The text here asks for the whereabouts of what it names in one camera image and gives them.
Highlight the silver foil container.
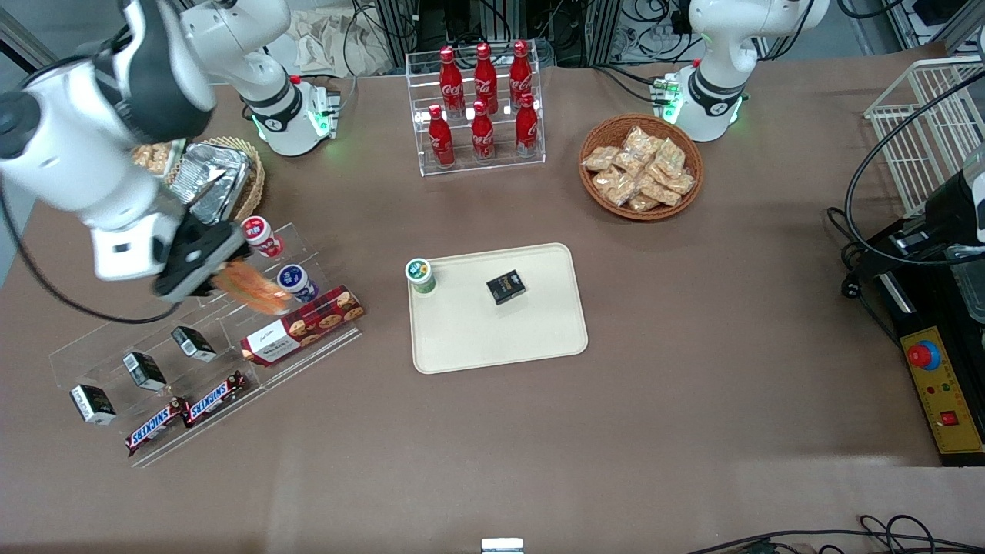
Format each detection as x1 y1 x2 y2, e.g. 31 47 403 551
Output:
168 142 255 225

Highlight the long black table cable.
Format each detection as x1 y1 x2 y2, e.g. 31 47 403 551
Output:
685 514 985 554

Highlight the Snickers bar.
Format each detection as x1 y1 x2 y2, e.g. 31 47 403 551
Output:
182 370 249 429
125 397 189 457

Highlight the white plastic bin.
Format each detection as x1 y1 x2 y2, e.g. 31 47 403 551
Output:
127 138 191 188

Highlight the round brown wicker basket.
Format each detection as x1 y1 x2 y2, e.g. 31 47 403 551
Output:
579 114 704 222

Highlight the clear plastic container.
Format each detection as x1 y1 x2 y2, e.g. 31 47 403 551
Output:
947 246 985 324

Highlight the cream plastic tray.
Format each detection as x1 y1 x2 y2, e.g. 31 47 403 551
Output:
406 242 589 375

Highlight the red Coca-Cola bottle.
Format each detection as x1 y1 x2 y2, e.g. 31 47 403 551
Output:
471 100 496 162
439 46 466 116
473 42 499 115
515 92 539 159
509 40 534 108
428 104 455 168

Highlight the flat light wicker basket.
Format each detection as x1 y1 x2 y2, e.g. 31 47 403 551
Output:
173 137 266 232

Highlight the red lid cup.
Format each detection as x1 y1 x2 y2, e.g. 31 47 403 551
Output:
240 215 284 259

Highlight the black looping arm cable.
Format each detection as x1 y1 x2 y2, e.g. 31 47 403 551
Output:
844 69 985 266
0 181 184 325

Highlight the crumpled beige cloth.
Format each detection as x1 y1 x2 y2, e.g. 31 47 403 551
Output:
291 8 393 78

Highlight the white wire basket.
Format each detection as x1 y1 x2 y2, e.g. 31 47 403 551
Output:
863 55 985 216

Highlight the black power cable with plug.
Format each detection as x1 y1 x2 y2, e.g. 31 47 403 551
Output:
827 206 878 301

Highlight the black equipment rack with cables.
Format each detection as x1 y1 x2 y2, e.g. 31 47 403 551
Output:
373 0 616 66

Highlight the triangular sandwich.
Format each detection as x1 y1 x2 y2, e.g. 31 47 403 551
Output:
212 258 293 316

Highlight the clear acrylic bottle rack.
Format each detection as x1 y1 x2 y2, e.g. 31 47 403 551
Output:
406 48 546 178

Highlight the small black box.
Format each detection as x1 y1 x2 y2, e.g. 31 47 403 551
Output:
123 352 168 392
70 384 118 426
486 269 527 305
171 326 218 362

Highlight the red Walkers cookie box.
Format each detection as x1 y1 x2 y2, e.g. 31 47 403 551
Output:
240 285 366 366

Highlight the green lid cup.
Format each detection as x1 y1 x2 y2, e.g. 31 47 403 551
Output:
406 258 437 296

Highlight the clear acrylic stepped stand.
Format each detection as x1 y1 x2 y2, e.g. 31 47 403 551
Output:
48 222 364 470

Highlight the blue lid cup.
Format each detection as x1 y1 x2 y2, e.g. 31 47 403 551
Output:
277 264 319 303

